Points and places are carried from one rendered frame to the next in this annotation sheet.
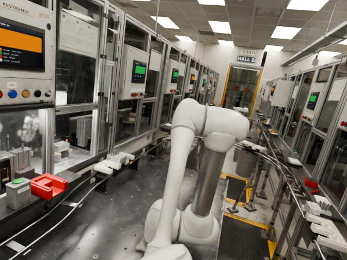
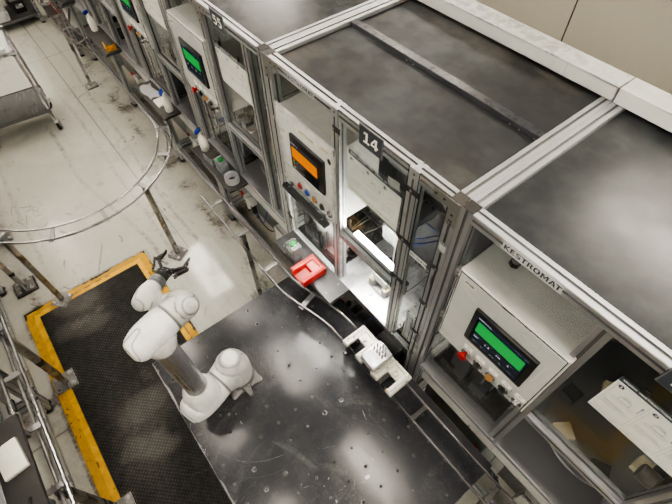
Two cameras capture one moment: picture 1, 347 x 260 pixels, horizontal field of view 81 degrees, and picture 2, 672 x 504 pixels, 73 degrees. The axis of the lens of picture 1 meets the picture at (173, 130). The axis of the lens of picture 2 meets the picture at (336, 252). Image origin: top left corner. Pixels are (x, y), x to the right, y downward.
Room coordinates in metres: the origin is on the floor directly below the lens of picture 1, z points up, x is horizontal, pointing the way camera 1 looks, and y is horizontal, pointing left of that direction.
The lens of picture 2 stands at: (1.91, -0.41, 3.03)
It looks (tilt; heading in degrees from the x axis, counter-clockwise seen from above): 54 degrees down; 126
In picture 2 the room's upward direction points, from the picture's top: 1 degrees counter-clockwise
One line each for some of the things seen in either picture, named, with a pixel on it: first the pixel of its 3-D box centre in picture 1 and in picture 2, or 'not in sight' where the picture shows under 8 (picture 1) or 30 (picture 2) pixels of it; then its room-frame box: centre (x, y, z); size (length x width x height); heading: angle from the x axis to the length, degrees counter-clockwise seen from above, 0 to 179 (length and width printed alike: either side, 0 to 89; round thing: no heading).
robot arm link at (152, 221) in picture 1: (162, 220); (232, 367); (0.95, -0.02, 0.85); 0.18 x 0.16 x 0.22; 88
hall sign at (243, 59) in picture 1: (246, 59); not in sight; (8.97, -2.50, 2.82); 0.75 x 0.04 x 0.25; 74
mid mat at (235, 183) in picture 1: (235, 188); not in sight; (3.07, -1.17, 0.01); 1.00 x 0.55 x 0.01; 164
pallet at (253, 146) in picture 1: (251, 147); not in sight; (2.74, -1.13, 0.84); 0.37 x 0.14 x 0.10; 42
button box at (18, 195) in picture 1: (17, 192); (295, 249); (0.82, 0.68, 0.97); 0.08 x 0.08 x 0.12; 74
